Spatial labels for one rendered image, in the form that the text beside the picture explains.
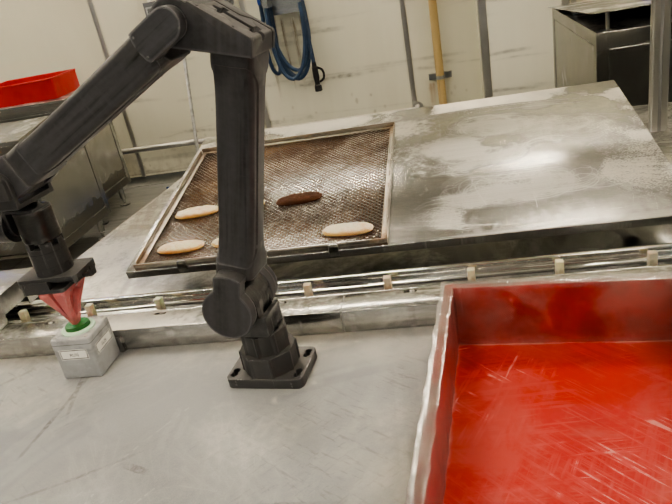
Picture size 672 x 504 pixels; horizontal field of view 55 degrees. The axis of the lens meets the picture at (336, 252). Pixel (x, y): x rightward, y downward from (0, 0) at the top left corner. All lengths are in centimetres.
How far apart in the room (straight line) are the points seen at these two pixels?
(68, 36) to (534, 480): 496
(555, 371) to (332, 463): 32
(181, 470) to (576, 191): 84
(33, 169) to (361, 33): 388
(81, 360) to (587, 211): 89
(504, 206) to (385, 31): 355
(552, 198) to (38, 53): 472
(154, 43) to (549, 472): 65
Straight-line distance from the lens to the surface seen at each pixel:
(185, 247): 132
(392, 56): 473
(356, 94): 480
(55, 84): 460
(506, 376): 91
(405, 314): 103
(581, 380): 91
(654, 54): 184
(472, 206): 125
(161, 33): 80
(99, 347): 113
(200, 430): 94
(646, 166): 136
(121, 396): 107
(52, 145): 97
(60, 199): 397
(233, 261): 89
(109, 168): 478
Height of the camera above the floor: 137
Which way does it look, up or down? 24 degrees down
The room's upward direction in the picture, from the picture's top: 11 degrees counter-clockwise
